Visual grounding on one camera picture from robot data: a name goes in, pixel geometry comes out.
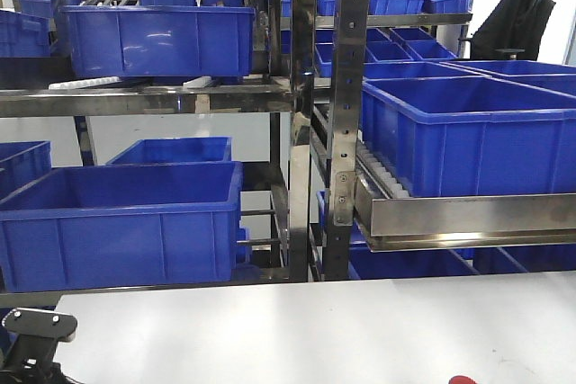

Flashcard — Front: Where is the blue bin upper left edge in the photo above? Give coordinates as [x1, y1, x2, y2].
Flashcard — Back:
[0, 10, 50, 58]

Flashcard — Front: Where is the steel shelving rack left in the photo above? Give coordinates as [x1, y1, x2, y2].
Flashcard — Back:
[1, 0, 306, 286]

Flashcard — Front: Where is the large blue bin right shelf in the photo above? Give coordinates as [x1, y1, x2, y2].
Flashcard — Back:
[362, 76, 575, 197]

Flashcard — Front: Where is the red push button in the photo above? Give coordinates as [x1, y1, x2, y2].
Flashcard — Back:
[448, 375, 477, 384]

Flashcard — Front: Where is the large blue bin lower left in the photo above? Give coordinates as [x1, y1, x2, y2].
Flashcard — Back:
[1, 161, 243, 292]

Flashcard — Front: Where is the blue bin far left edge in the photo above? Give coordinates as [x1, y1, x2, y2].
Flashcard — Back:
[1, 141, 52, 199]

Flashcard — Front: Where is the blue bin behind lower left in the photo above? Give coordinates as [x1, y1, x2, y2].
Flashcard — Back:
[107, 137, 232, 165]

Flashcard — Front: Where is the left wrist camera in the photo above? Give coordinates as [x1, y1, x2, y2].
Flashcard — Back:
[2, 308, 78, 342]

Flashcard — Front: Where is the black jacket on chair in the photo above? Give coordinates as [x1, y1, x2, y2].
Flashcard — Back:
[470, 0, 555, 60]

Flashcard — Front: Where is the large blue bin upper left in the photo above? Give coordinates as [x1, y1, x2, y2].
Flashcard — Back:
[61, 5, 255, 77]

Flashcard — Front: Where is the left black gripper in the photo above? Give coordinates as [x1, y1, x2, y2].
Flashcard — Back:
[1, 335, 76, 384]

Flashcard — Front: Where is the blue bin edge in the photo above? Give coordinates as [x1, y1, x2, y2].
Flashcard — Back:
[1, 141, 52, 199]
[0, 10, 50, 58]

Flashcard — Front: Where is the large blue bin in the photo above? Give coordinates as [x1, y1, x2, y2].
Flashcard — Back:
[61, 5, 255, 77]
[1, 161, 243, 292]

